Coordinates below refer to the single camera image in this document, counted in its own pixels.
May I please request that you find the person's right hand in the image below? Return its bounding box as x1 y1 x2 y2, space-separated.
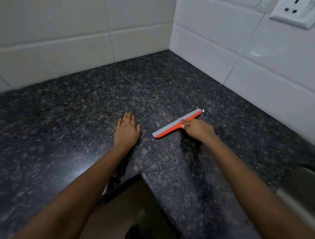
180 119 218 144

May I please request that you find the person's left hand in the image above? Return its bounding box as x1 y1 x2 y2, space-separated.
114 112 141 151

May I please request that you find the orange squeegee with grey blade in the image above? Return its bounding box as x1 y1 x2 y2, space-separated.
152 108 203 139

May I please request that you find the person's right forearm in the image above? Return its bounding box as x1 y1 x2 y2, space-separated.
206 134 315 239

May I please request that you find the person's left forearm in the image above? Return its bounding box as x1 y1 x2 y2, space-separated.
12 145 131 239

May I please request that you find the black speckled granite countertop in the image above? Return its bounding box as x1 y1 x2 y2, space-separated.
0 49 315 239

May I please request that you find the stainless steel sink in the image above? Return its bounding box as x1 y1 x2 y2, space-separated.
275 166 315 222

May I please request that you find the white wall socket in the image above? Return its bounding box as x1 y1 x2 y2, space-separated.
269 0 315 31

